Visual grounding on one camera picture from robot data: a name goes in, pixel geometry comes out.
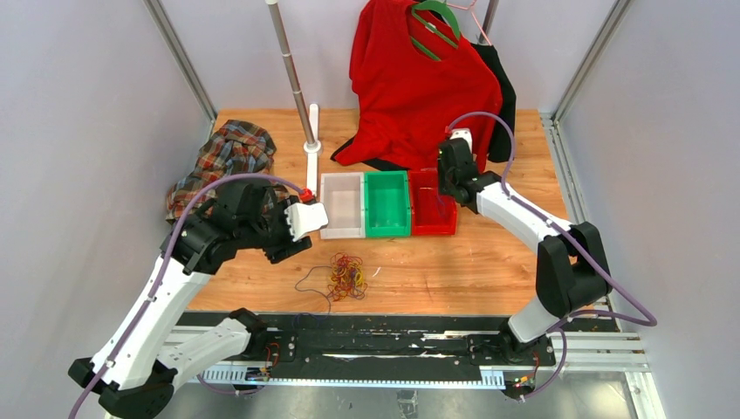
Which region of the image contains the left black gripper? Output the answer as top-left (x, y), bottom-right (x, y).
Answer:
top-left (238, 195), bottom-right (313, 262)

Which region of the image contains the thin purple cable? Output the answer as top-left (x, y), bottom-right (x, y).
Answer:
top-left (292, 264), bottom-right (333, 325)

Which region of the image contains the colourful cable pile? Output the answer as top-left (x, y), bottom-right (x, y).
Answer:
top-left (326, 253), bottom-right (369, 303)

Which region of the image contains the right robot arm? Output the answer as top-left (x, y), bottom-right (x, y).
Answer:
top-left (437, 130), bottom-right (612, 364)

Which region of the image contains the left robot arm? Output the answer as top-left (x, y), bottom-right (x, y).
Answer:
top-left (68, 174), bottom-right (329, 418)

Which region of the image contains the white plastic bin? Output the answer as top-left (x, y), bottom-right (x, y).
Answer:
top-left (319, 172), bottom-right (366, 240)

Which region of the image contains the white rack base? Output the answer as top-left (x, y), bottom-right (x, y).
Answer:
top-left (304, 103), bottom-right (323, 195)

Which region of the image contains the plaid flannel shirt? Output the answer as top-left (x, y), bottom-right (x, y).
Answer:
top-left (165, 120), bottom-right (278, 224)

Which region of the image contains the green plastic bin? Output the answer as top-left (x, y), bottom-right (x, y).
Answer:
top-left (364, 171), bottom-right (411, 237)

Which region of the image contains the red plastic bin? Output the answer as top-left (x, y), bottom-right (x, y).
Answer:
top-left (408, 169), bottom-right (457, 236)

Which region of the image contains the red t-shirt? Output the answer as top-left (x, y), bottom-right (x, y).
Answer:
top-left (331, 0), bottom-right (502, 169)

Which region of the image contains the black t-shirt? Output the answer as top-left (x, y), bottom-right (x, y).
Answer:
top-left (472, 45), bottom-right (517, 163)

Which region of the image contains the green clothes hanger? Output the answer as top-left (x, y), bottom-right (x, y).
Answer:
top-left (409, 0), bottom-right (462, 63)

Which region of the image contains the pink clothes hanger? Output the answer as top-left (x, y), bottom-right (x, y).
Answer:
top-left (447, 0), bottom-right (493, 46)

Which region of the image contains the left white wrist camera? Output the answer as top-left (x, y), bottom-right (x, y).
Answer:
top-left (284, 203), bottom-right (329, 242)

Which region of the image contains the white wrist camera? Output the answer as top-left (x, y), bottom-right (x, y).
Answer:
top-left (450, 128), bottom-right (473, 153)
top-left (284, 203), bottom-right (329, 242)

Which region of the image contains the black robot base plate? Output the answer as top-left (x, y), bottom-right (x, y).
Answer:
top-left (234, 313), bottom-right (557, 383)

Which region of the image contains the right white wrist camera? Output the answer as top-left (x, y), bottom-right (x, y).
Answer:
top-left (450, 128), bottom-right (473, 153)

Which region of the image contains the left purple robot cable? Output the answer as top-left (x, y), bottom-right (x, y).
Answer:
top-left (68, 173), bottom-right (316, 419)

